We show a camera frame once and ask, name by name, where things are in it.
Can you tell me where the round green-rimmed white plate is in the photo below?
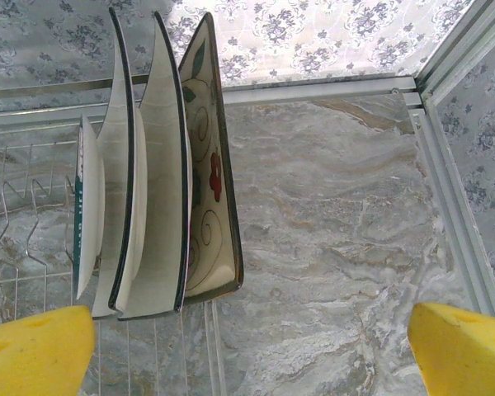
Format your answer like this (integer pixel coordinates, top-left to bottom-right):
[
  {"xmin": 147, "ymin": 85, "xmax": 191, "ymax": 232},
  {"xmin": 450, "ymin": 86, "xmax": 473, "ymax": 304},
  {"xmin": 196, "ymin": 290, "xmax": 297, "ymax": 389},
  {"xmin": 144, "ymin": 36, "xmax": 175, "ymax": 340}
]
[{"xmin": 73, "ymin": 114, "xmax": 107, "ymax": 301}]

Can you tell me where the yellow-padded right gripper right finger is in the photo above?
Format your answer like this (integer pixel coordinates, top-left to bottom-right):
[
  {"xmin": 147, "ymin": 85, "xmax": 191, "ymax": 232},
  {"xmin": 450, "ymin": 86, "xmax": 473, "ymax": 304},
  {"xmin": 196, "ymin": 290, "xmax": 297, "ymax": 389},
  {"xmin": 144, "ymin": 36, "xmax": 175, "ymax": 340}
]
[{"xmin": 408, "ymin": 302, "xmax": 495, "ymax": 396}]

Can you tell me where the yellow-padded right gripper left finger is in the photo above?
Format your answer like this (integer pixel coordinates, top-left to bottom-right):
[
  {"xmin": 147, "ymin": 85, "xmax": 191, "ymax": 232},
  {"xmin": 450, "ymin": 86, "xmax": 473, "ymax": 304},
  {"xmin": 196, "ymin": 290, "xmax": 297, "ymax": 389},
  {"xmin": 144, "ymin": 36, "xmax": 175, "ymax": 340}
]
[{"xmin": 0, "ymin": 304, "xmax": 97, "ymax": 396}]

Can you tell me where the metal wire dish rack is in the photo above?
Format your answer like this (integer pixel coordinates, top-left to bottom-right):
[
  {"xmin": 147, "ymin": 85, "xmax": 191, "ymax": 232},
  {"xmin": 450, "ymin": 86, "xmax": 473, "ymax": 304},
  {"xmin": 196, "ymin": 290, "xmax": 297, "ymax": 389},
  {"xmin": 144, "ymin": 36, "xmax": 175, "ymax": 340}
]
[{"xmin": 0, "ymin": 109, "xmax": 228, "ymax": 396}]

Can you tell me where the aluminium back frame rail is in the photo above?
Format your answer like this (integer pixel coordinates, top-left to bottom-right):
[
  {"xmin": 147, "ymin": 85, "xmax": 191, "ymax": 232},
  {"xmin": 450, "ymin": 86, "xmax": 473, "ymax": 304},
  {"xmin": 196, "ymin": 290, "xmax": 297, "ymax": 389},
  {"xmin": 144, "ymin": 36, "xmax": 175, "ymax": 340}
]
[{"xmin": 0, "ymin": 73, "xmax": 422, "ymax": 108}]

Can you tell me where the square white black-rimmed plate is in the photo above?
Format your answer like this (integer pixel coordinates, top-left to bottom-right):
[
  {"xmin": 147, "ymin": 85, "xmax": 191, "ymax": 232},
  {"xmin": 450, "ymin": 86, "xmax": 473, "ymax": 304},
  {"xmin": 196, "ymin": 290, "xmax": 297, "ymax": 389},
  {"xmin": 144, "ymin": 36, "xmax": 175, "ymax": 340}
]
[
  {"xmin": 117, "ymin": 11, "xmax": 196, "ymax": 321},
  {"xmin": 91, "ymin": 7, "xmax": 149, "ymax": 318}
]

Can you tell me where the square floral plate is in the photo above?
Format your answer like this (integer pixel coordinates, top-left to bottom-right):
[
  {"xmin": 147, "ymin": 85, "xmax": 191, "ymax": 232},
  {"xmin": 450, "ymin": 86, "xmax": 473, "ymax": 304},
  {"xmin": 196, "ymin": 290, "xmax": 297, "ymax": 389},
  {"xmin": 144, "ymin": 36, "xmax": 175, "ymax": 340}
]
[{"xmin": 177, "ymin": 11, "xmax": 244, "ymax": 309}]

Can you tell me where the aluminium side frame rail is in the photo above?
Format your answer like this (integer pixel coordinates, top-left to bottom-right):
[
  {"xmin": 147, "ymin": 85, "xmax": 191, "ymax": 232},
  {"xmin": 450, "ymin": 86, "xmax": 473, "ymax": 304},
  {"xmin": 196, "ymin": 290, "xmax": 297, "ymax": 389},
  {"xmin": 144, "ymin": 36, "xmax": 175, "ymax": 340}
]
[{"xmin": 403, "ymin": 90, "xmax": 495, "ymax": 323}]

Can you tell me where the aluminium corner post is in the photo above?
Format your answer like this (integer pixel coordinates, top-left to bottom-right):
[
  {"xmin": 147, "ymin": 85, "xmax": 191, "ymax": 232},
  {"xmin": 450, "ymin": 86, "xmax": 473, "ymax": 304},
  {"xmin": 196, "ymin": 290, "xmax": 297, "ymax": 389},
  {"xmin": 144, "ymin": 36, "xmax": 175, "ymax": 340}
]
[{"xmin": 416, "ymin": 0, "xmax": 495, "ymax": 104}]

